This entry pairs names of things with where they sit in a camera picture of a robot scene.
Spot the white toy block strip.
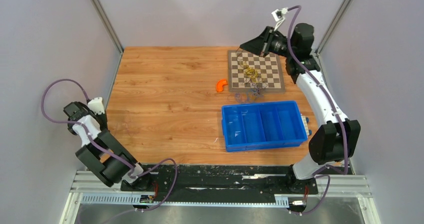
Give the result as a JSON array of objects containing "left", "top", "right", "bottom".
[{"left": 301, "top": 115, "right": 312, "bottom": 136}]

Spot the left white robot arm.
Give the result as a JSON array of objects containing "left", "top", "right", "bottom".
[{"left": 63, "top": 98, "right": 153, "bottom": 191}]

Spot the wooden chessboard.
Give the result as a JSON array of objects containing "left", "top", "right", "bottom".
[{"left": 227, "top": 50, "right": 286, "bottom": 93}]

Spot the orange curved plastic piece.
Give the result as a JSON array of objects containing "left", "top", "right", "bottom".
[{"left": 215, "top": 79, "right": 228, "bottom": 93}]

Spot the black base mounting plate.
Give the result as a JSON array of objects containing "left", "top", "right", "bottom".
[{"left": 120, "top": 164, "right": 318, "bottom": 203}]

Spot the blue plastic divided bin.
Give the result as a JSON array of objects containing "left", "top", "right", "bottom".
[{"left": 221, "top": 101, "right": 308, "bottom": 152}]

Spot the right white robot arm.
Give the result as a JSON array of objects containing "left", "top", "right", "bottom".
[{"left": 240, "top": 23, "right": 361, "bottom": 193}]

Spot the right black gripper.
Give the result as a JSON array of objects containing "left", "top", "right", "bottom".
[{"left": 240, "top": 26, "right": 296, "bottom": 58}]

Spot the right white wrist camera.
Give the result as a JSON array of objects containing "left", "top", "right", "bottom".
[{"left": 271, "top": 8, "right": 289, "bottom": 31}]

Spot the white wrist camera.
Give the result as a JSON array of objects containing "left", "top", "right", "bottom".
[
  {"left": 271, "top": 8, "right": 289, "bottom": 31},
  {"left": 87, "top": 97, "right": 106, "bottom": 115}
]

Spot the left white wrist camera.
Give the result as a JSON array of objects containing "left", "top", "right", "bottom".
[{"left": 87, "top": 97, "right": 106, "bottom": 115}]

